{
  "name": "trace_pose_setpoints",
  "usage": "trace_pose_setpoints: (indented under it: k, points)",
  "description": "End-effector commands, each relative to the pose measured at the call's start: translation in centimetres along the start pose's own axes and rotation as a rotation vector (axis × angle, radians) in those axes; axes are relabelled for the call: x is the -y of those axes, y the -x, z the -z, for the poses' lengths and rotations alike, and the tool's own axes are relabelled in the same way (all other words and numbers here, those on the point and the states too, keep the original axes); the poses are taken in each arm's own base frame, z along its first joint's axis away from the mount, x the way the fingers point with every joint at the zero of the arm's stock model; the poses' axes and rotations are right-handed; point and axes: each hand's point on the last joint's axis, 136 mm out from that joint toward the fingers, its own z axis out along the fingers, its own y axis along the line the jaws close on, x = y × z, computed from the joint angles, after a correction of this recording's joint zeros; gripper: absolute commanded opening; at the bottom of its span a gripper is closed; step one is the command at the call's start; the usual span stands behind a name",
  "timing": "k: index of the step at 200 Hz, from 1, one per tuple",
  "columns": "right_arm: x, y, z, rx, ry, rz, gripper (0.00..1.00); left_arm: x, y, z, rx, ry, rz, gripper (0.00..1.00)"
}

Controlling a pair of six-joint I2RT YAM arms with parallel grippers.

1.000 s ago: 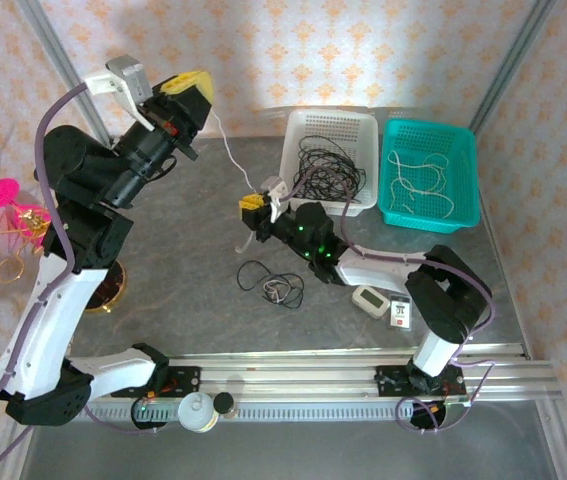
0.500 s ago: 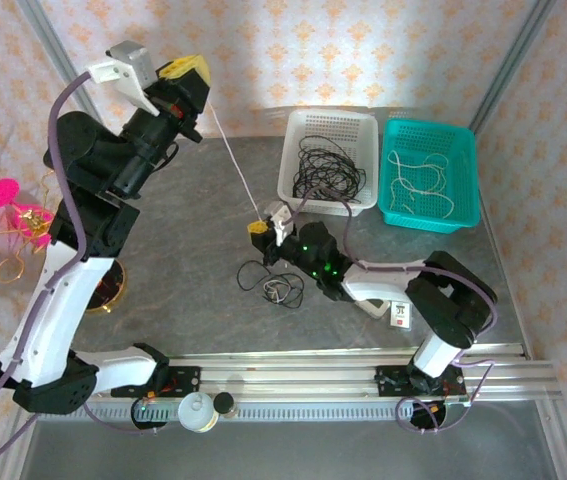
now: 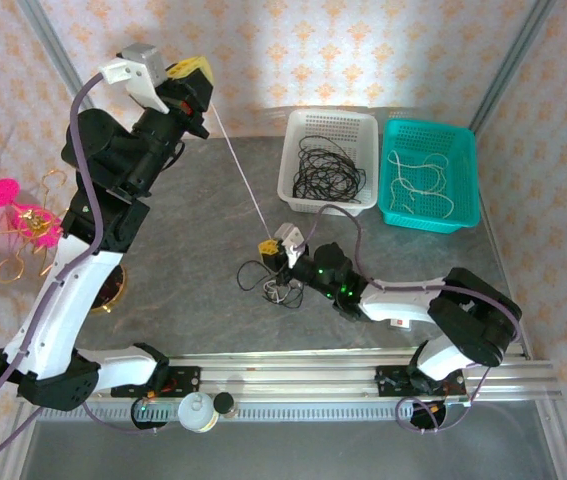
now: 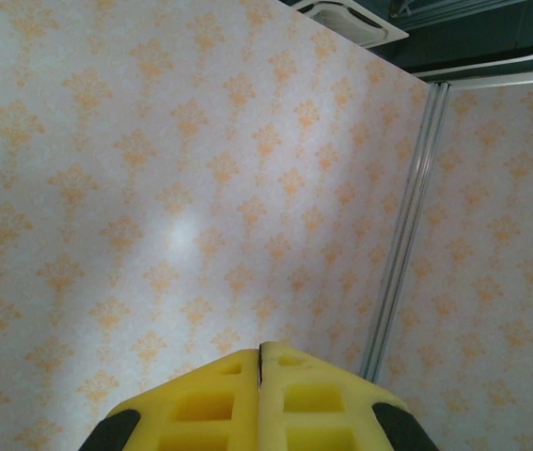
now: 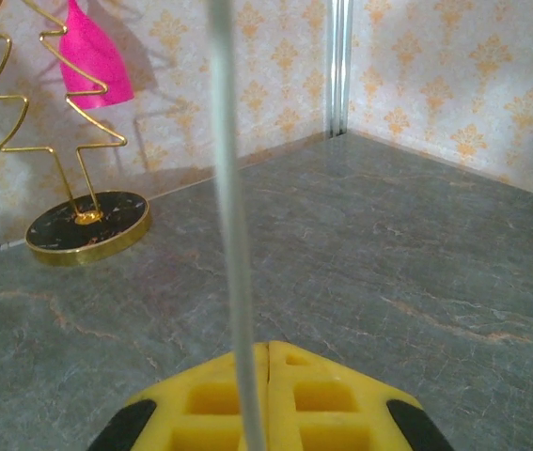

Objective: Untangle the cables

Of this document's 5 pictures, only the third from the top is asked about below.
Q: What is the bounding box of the thin black cable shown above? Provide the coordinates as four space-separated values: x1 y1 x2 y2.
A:
236 258 305 307

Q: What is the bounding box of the white plastic basket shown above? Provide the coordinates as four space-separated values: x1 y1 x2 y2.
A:
276 108 380 217

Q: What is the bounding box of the round black gold-rimmed dish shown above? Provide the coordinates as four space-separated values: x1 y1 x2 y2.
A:
88 266 128 315

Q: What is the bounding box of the small black cap bottle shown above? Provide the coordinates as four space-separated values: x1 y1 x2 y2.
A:
212 392 237 419

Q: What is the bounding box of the teal plastic basket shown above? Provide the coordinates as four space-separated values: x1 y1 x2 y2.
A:
375 118 482 236

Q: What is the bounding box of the white round jar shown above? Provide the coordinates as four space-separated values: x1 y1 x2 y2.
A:
177 391 220 434

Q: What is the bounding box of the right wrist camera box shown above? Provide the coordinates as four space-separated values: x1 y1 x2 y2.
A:
273 223 309 269

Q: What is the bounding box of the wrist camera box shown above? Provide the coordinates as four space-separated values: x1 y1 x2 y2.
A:
100 43 169 115
273 223 309 269

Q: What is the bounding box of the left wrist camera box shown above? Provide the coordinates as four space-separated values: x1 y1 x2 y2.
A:
100 43 169 115

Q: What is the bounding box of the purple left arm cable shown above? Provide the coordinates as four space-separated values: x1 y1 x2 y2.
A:
0 74 164 471

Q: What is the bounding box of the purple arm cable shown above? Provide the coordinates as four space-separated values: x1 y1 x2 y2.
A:
306 204 523 435
0 74 164 471

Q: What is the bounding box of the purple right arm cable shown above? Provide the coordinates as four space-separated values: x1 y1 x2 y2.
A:
306 204 523 435

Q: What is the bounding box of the black cable pile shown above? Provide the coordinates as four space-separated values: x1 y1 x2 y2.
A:
291 133 368 204

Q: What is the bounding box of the aluminium mounting rail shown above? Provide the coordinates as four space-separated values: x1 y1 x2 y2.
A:
16 344 562 404

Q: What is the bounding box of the pink and gold wire ornament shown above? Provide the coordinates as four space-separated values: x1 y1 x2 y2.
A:
0 169 72 286

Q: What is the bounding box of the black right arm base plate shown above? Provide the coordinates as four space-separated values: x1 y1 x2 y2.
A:
375 363 466 399

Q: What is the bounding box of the aluminium frame post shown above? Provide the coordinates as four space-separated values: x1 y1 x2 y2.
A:
16 0 89 109
467 0 562 135

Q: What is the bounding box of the grey slotted cable duct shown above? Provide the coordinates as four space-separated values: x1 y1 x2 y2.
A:
37 403 470 422

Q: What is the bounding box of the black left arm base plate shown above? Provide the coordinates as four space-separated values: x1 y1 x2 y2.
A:
111 366 202 400

